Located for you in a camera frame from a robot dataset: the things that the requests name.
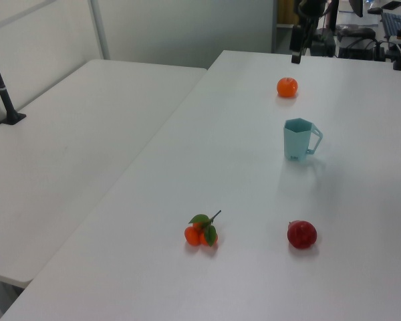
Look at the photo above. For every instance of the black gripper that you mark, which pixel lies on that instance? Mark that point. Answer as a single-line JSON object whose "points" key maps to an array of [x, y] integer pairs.
{"points": [[310, 8]]}

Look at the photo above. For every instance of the light blue hexagonal mug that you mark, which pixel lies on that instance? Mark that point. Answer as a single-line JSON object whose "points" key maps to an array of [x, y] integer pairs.
{"points": [[295, 142]]}

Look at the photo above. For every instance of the brown wooden cabinet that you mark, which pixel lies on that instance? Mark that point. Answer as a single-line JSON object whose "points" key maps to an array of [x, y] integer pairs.
{"points": [[285, 11]]}

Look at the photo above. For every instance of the orange fruit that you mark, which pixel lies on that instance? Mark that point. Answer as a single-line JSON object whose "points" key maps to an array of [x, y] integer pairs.
{"points": [[287, 87]]}

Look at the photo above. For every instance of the black bag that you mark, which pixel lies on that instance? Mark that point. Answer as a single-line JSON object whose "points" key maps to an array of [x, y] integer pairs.
{"points": [[357, 32]]}

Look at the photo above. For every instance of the black electronics box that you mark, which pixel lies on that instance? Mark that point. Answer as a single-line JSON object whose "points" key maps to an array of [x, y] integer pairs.
{"points": [[361, 51]]}

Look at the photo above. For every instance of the black monitor stand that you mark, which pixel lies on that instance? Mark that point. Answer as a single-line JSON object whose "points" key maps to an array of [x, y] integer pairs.
{"points": [[357, 7]]}

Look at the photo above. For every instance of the dark computer keyboard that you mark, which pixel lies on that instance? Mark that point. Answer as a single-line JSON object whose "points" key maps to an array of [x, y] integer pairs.
{"points": [[394, 23]]}

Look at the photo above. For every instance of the black smartphone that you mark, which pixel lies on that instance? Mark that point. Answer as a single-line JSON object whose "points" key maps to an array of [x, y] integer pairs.
{"points": [[393, 5]]}

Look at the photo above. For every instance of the red pomegranate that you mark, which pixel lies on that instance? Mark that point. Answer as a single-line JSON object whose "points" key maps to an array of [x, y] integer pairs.
{"points": [[301, 235]]}

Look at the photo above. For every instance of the tangerine cluster with leaves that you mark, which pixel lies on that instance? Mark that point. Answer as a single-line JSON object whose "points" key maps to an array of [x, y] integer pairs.
{"points": [[198, 234]]}

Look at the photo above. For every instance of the white partition post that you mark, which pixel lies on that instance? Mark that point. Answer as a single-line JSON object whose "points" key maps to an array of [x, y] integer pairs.
{"points": [[100, 30]]}

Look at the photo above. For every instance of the black camera pole with base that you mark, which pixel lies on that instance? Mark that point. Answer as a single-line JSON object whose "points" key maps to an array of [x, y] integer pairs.
{"points": [[3, 93]]}

